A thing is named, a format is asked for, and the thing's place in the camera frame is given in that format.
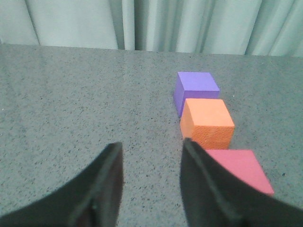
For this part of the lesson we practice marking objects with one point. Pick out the purple foam cube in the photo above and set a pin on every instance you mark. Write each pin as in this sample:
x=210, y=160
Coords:
x=194, y=85

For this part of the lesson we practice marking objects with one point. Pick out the orange foam cube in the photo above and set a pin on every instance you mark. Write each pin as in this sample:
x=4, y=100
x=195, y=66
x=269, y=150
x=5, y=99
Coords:
x=207, y=122

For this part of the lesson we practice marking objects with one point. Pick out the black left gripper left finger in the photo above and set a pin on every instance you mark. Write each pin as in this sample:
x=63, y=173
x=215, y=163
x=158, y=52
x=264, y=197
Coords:
x=91, y=199

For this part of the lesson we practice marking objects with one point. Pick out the pink foam cube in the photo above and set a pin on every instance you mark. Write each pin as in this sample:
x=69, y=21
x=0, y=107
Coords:
x=245, y=166

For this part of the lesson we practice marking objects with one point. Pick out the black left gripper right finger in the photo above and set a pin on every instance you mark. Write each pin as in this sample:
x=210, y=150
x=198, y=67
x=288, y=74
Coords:
x=214, y=197

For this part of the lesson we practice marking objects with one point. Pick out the pale green curtain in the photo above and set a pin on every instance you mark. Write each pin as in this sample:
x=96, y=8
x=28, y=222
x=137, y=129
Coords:
x=244, y=27

